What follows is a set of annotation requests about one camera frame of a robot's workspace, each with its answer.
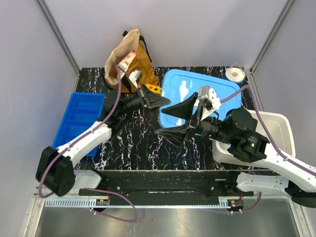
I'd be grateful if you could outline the brown paper tote bag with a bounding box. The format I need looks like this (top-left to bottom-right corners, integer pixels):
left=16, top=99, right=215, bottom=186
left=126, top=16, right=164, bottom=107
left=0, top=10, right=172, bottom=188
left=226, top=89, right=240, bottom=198
left=103, top=28, right=159, bottom=93

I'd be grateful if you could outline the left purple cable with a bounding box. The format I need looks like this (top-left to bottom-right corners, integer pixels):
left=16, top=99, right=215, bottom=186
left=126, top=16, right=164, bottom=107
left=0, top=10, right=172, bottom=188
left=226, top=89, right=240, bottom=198
left=38, top=64, right=139, bottom=223

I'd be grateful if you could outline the toilet paper roll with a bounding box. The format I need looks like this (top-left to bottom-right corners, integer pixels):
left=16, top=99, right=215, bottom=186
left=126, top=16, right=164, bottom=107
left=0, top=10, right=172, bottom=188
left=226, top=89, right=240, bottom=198
left=225, top=67, right=246, bottom=83

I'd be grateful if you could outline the white package in bag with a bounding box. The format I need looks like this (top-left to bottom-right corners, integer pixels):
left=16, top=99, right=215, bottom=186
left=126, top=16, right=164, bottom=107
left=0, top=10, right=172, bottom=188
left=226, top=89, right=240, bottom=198
left=118, top=50, right=136, bottom=72

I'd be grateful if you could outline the light blue tray lid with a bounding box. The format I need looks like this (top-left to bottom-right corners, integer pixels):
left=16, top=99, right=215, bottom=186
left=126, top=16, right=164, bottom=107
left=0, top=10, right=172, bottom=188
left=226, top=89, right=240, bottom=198
left=159, top=69, right=242, bottom=128

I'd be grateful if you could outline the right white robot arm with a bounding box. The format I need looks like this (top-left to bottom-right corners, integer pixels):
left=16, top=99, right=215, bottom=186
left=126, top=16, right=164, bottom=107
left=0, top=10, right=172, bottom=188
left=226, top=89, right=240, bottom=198
left=155, top=93, right=316, bottom=208

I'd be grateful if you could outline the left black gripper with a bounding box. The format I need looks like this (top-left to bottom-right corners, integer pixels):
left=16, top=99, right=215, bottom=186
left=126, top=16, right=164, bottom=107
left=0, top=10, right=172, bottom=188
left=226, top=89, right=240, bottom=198
left=117, top=83, right=171, bottom=117

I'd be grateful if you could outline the white plastic tub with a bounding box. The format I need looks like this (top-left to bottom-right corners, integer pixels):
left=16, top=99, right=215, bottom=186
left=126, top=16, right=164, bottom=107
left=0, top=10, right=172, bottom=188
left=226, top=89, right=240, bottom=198
left=212, top=111, right=296, bottom=168

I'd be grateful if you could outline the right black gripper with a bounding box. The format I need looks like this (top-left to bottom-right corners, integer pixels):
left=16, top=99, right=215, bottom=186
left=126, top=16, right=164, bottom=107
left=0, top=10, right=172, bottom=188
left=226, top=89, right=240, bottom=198
left=155, top=92, right=235, bottom=148

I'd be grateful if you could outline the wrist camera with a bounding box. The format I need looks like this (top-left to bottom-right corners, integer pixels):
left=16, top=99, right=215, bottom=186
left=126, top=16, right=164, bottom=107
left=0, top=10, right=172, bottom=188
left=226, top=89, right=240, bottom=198
left=197, top=85, right=221, bottom=120
left=128, top=70, right=142, bottom=88

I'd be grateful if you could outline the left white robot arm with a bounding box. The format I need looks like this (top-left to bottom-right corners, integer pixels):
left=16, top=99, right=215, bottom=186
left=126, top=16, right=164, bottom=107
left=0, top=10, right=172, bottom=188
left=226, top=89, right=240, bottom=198
left=36, top=84, right=170, bottom=198

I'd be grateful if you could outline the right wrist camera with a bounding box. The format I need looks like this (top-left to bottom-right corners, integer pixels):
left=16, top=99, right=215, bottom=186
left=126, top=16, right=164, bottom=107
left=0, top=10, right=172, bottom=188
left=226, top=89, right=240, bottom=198
left=197, top=85, right=221, bottom=120

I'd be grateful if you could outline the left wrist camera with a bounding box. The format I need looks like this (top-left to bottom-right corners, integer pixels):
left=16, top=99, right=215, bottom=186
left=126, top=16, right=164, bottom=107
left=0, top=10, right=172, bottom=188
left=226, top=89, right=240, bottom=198
left=128, top=70, right=142, bottom=88

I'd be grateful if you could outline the yellow test tube rack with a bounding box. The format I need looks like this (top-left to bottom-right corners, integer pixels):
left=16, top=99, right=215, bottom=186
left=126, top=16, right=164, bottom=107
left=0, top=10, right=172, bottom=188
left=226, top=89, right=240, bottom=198
left=146, top=84, right=162, bottom=95

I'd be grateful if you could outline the blue compartment bin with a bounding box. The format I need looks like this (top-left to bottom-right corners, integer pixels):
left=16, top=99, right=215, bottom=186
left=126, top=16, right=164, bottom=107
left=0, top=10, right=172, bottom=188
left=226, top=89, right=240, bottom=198
left=52, top=92, right=105, bottom=149

